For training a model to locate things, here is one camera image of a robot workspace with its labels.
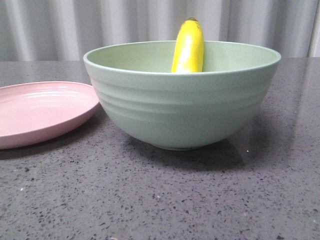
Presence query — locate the green bowl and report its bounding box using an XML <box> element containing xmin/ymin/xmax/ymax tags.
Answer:
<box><xmin>83</xmin><ymin>40</ymin><xmax>281</xmax><ymax>151</ymax></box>

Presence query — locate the yellow banana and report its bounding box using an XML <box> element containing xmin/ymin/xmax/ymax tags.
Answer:
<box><xmin>171</xmin><ymin>17</ymin><xmax>204</xmax><ymax>73</ymax></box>

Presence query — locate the pink plate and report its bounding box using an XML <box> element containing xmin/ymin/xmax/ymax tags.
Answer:
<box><xmin>0</xmin><ymin>81</ymin><xmax>99</xmax><ymax>150</ymax></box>

